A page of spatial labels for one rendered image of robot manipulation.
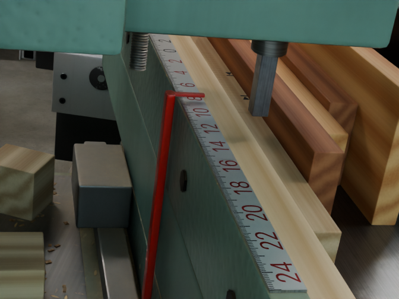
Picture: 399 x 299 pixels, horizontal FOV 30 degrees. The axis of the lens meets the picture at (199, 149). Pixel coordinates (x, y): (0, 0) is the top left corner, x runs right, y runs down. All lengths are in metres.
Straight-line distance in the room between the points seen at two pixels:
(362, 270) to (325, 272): 0.10
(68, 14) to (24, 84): 2.80
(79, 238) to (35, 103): 2.36
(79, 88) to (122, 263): 0.57
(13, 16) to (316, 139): 0.16
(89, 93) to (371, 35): 0.71
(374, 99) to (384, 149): 0.03
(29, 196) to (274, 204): 0.29
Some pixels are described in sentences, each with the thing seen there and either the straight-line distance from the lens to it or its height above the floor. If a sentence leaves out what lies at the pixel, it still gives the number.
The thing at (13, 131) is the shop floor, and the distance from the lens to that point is 2.66.
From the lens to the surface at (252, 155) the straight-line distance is 0.35.
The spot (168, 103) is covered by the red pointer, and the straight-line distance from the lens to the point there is 0.39.
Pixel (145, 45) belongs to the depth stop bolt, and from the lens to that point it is 0.43.
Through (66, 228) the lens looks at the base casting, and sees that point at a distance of 0.57.
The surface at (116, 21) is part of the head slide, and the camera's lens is 0.30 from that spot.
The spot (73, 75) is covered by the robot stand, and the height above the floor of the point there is 0.74.
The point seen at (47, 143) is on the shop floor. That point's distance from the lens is 2.58.
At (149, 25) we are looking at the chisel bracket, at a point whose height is 1.00.
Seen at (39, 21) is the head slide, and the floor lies 1.01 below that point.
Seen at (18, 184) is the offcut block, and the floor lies 0.83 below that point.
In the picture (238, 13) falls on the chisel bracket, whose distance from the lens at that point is 0.35.
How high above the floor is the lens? 1.10
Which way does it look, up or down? 25 degrees down
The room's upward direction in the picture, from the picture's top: 8 degrees clockwise
